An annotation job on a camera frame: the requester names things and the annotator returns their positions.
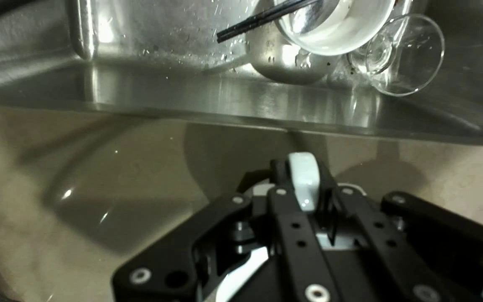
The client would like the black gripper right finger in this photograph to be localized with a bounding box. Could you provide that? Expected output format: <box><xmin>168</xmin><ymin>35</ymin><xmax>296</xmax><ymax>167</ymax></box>
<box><xmin>314</xmin><ymin>161</ymin><xmax>483</xmax><ymax>302</ymax></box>

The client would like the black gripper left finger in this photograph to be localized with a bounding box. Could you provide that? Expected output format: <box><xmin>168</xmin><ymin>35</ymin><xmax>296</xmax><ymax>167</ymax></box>
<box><xmin>113</xmin><ymin>157</ymin><xmax>339</xmax><ymax>302</ymax></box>

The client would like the stainless steel sink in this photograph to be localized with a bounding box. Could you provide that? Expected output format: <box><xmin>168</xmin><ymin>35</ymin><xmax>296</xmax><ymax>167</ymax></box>
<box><xmin>0</xmin><ymin>0</ymin><xmax>483</xmax><ymax>147</ymax></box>

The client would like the clear wine glass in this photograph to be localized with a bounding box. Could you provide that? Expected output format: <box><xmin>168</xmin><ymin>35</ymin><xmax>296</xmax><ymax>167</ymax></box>
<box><xmin>346</xmin><ymin>11</ymin><xmax>448</xmax><ymax>97</ymax></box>

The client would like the white round plate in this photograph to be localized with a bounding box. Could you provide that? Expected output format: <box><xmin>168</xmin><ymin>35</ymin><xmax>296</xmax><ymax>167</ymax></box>
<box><xmin>274</xmin><ymin>0</ymin><xmax>396</xmax><ymax>58</ymax></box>

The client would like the thin dark chopstick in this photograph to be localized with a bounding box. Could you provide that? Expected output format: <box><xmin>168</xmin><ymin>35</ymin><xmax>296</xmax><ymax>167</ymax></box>
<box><xmin>215</xmin><ymin>0</ymin><xmax>317</xmax><ymax>45</ymax></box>

